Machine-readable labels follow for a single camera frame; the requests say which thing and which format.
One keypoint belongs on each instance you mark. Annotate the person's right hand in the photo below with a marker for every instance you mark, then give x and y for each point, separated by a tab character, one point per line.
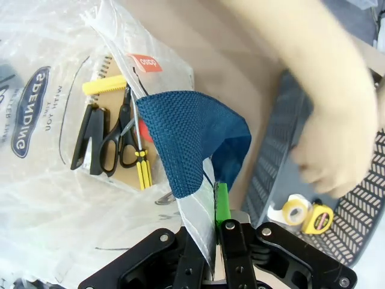
337	156

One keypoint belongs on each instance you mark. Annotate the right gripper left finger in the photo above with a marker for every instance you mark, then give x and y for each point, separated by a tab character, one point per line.
144	256

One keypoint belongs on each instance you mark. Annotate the small red round object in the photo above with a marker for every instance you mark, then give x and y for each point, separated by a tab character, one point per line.
146	132

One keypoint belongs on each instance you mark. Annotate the white tape roll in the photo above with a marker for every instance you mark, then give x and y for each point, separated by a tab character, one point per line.
275	215

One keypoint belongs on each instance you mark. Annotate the yellow serrated plastic bar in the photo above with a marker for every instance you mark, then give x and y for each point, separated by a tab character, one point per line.
102	85

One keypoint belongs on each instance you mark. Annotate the yellow tape measure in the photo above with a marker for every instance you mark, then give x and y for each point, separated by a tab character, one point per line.
320	221

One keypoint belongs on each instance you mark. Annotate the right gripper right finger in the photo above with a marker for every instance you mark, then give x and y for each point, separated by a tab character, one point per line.
237	256

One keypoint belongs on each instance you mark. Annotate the black stapler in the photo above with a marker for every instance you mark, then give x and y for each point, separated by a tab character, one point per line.
96	135

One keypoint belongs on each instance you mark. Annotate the yellowish clear tape roll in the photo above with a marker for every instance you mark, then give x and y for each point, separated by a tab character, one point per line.
296	210

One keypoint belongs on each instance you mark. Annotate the white package orange label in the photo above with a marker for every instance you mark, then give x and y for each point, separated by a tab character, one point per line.
144	63

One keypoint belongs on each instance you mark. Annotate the dark grey plastic basket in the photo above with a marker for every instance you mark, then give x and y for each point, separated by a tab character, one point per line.
270	150

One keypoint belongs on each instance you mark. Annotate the spiral notebook brown cover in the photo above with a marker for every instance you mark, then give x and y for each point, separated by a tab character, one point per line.
111	100

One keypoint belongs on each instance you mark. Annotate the person's right forearm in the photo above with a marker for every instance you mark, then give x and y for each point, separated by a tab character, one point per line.
300	60

